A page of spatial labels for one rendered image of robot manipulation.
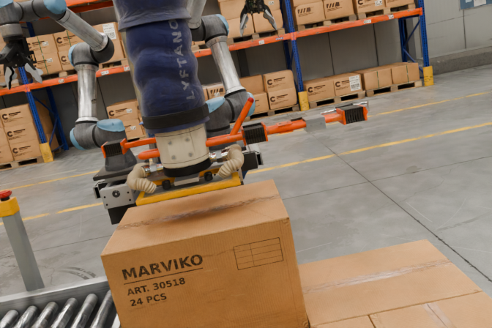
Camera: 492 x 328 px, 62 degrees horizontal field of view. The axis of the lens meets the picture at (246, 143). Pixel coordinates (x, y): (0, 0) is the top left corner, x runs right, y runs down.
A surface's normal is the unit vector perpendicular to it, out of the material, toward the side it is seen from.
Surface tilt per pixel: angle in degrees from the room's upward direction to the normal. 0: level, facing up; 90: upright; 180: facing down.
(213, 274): 90
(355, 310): 0
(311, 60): 90
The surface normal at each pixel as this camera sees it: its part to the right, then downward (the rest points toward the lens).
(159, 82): -0.11, -0.05
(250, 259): 0.06, 0.22
